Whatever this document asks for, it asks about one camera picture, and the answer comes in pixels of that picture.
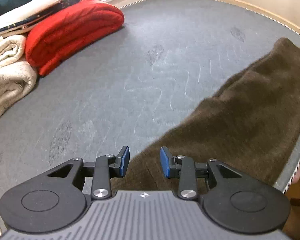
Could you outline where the white folded blanket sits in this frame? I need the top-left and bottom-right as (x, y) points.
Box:
(0, 0), (63, 29)

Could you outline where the cream folded blanket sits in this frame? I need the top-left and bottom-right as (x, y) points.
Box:
(0, 35), (38, 128)

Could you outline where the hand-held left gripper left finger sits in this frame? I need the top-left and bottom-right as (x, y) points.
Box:
(47, 145), (130, 201)

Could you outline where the grey mattress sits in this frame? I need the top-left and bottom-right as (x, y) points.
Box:
(0, 0), (300, 233)

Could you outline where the dark patterned folded cloth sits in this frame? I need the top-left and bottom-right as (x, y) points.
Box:
(0, 0), (81, 40)

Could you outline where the red folded quilt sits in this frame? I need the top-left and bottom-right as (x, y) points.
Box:
(24, 0), (126, 77)

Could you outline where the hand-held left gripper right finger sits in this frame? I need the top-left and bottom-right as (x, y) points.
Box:
(160, 146), (243, 201)

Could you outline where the wooden bed frame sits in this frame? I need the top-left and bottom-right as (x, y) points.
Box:
(169, 0), (300, 42)

